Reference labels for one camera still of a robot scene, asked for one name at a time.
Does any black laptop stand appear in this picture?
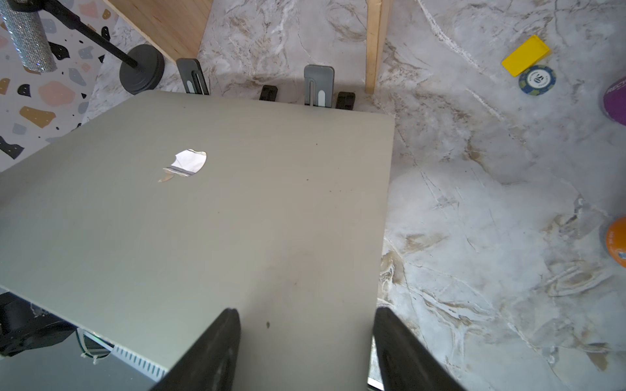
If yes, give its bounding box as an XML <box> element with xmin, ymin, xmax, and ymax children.
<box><xmin>175</xmin><ymin>57</ymin><xmax>356</xmax><ymax>111</ymax></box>

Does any blue green poker chip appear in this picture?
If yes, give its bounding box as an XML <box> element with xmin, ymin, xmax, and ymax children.
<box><xmin>518</xmin><ymin>65</ymin><xmax>557</xmax><ymax>96</ymax></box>

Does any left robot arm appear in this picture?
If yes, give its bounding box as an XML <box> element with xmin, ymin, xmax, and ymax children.
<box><xmin>1</xmin><ymin>293</ymin><xmax>77</xmax><ymax>358</ymax></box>

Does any silver laptop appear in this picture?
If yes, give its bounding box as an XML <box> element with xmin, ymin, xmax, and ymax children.
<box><xmin>1</xmin><ymin>91</ymin><xmax>395</xmax><ymax>390</ymax></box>

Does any wooden shelf unit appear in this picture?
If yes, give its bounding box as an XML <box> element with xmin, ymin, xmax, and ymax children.
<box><xmin>102</xmin><ymin>0</ymin><xmax>395</xmax><ymax>95</ymax></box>

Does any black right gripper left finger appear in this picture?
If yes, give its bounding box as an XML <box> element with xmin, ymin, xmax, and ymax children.
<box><xmin>152</xmin><ymin>309</ymin><xmax>241</xmax><ymax>391</ymax></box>

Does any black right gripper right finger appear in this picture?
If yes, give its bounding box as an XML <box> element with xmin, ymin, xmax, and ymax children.
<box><xmin>373</xmin><ymin>307</ymin><xmax>464</xmax><ymax>391</ymax></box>

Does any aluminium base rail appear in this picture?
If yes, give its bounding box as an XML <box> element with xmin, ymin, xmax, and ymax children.
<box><xmin>76</xmin><ymin>328</ymin><xmax>168</xmax><ymax>382</ymax></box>

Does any purple grape soda can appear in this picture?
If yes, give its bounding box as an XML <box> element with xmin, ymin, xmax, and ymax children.
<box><xmin>603</xmin><ymin>77</ymin><xmax>626</xmax><ymax>125</ymax></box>

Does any yellow wedge block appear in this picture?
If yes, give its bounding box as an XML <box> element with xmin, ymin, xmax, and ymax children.
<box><xmin>501</xmin><ymin>35</ymin><xmax>551</xmax><ymax>77</ymax></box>

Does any glitter microphone on stand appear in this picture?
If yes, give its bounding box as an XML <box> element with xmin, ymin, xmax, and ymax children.
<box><xmin>1</xmin><ymin>1</ymin><xmax>166</xmax><ymax>95</ymax></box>

